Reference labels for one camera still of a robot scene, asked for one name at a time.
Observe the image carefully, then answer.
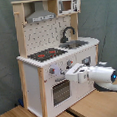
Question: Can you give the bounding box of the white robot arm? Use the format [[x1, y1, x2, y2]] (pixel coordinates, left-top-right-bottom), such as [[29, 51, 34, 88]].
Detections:
[[65, 62, 117, 92]]

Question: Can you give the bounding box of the right red oven knob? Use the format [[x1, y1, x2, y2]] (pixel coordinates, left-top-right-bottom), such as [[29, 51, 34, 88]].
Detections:
[[67, 60, 73, 67]]

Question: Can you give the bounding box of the black toy stovetop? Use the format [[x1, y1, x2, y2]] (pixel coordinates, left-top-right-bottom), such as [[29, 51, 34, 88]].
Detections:
[[28, 48, 64, 62]]

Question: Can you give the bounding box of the grey range hood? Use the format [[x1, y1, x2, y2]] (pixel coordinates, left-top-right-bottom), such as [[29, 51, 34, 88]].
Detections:
[[27, 1, 56, 24]]

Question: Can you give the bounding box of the left red oven knob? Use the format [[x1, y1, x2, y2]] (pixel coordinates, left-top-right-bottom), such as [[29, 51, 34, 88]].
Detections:
[[49, 68, 55, 74]]

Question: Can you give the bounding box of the wooden toy kitchen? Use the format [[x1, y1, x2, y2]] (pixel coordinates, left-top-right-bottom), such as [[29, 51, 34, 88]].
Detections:
[[13, 0, 99, 117]]

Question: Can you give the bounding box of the red oven knob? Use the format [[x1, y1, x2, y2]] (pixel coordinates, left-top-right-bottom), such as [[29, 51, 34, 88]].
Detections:
[[67, 60, 73, 67], [49, 68, 55, 74]]

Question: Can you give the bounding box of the white fridge door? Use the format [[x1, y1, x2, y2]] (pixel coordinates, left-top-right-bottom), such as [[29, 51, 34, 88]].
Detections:
[[76, 47, 97, 99]]

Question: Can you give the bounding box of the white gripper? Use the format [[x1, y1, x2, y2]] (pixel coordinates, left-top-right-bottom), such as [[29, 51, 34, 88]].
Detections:
[[65, 66, 87, 83]]

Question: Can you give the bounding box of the black toy faucet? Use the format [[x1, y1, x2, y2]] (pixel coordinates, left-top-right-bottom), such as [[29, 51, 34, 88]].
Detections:
[[58, 25, 76, 44]]

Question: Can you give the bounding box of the toy microwave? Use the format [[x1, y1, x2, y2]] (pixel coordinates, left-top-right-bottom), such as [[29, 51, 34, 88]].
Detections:
[[58, 0, 80, 15]]

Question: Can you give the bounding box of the white oven door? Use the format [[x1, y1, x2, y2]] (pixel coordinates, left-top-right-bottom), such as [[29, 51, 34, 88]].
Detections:
[[44, 75, 77, 117]]

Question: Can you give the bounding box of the grey toy sink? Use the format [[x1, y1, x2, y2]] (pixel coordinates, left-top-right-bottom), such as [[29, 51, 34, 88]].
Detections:
[[59, 40, 88, 50]]

